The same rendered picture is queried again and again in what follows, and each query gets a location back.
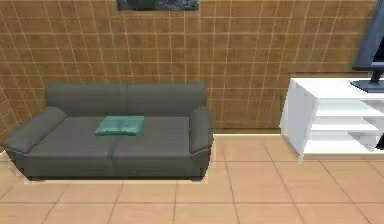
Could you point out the dark grey sofa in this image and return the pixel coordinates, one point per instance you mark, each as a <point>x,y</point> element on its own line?
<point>150,150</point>

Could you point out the green folded cloth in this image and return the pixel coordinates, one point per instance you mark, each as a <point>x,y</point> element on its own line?
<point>120,125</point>

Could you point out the white shelf unit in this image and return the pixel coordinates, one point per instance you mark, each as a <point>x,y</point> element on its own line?
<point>333,113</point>

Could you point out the dark grey television set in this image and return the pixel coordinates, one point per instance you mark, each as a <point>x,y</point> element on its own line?
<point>370,46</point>

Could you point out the dark framed wall picture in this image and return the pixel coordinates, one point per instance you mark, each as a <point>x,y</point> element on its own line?
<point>156,4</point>

